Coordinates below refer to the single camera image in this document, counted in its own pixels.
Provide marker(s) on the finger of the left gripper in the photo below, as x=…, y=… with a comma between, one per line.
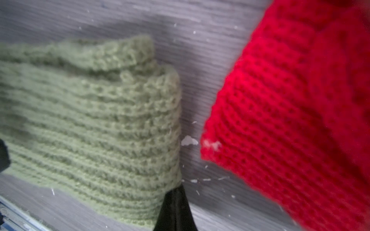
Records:
x=5, y=161

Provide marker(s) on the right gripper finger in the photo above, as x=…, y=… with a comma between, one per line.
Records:
x=175, y=213

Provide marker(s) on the green knitted scarf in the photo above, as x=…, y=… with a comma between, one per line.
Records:
x=97, y=119

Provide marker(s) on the red knitted scarf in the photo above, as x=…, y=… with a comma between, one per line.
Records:
x=293, y=116

